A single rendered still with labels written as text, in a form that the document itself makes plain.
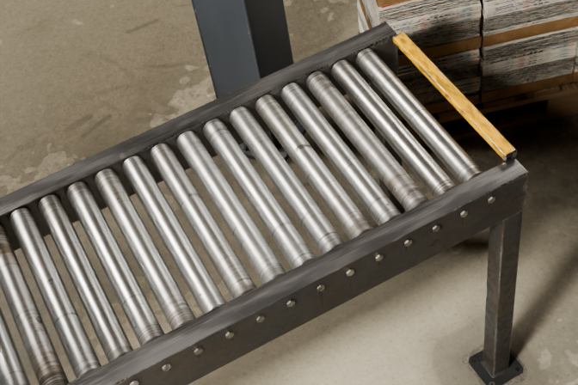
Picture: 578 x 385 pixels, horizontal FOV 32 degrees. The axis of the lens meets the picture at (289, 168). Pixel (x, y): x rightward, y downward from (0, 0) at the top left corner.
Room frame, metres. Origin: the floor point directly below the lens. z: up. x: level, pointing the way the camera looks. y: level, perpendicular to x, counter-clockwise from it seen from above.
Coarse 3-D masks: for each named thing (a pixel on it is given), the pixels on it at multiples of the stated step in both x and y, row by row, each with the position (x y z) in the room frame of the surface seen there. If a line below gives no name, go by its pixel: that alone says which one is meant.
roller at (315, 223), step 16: (240, 112) 1.53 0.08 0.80; (240, 128) 1.49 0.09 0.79; (256, 128) 1.48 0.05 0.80; (256, 144) 1.43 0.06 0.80; (272, 144) 1.43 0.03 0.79; (256, 160) 1.41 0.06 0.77; (272, 160) 1.38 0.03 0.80; (272, 176) 1.34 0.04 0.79; (288, 176) 1.33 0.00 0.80; (288, 192) 1.29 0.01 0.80; (304, 192) 1.28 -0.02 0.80; (304, 208) 1.24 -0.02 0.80; (304, 224) 1.21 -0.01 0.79; (320, 224) 1.19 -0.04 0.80; (320, 240) 1.15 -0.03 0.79; (336, 240) 1.14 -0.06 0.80
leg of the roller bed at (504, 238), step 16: (496, 224) 1.22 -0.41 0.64; (512, 224) 1.21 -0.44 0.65; (496, 240) 1.22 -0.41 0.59; (512, 240) 1.21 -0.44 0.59; (496, 256) 1.21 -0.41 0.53; (512, 256) 1.21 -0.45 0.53; (496, 272) 1.21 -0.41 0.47; (512, 272) 1.21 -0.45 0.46; (496, 288) 1.21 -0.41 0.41; (512, 288) 1.21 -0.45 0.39; (496, 304) 1.20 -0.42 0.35; (512, 304) 1.21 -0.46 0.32; (496, 320) 1.20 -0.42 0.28; (512, 320) 1.21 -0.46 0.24; (496, 336) 1.20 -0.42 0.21; (496, 352) 1.20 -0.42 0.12; (496, 368) 1.20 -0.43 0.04
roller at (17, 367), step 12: (0, 312) 1.14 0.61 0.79; (0, 324) 1.10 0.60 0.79; (0, 336) 1.07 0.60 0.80; (0, 348) 1.04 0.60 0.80; (12, 348) 1.05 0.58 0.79; (0, 360) 1.02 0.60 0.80; (12, 360) 1.01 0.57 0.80; (0, 372) 0.99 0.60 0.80; (12, 372) 0.99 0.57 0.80; (24, 372) 0.99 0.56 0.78; (0, 384) 0.98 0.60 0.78; (12, 384) 0.96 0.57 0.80; (24, 384) 0.96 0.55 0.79
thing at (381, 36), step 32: (384, 32) 1.70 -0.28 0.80; (320, 64) 1.63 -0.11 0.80; (352, 64) 1.65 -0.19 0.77; (224, 96) 1.59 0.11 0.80; (256, 96) 1.57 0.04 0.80; (160, 128) 1.53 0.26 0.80; (192, 128) 1.52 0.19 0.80; (96, 160) 1.47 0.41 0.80; (32, 192) 1.42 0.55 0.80; (64, 192) 1.41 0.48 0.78; (96, 192) 1.44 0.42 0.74; (128, 192) 1.46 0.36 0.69
